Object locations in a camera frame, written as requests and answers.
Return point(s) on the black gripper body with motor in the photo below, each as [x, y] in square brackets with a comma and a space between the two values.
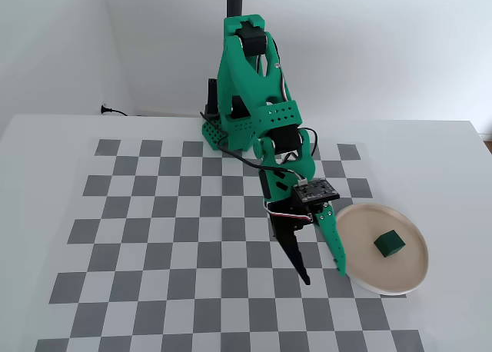
[289, 217]

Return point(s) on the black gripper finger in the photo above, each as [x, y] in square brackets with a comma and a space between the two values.
[292, 248]

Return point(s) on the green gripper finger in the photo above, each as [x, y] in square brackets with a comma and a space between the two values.
[332, 236]

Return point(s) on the dark green cube dice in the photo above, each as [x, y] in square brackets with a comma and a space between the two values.
[389, 244]

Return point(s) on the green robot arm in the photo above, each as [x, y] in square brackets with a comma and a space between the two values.
[246, 83]

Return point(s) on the round beige plate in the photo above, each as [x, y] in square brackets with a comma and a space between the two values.
[357, 233]

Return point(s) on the grey white checkered mat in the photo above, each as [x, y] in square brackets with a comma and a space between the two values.
[153, 252]

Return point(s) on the white power strip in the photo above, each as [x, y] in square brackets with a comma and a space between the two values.
[161, 111]

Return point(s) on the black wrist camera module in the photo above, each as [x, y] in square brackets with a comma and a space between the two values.
[317, 190]

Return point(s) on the black clamp post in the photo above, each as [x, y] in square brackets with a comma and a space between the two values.
[212, 98]

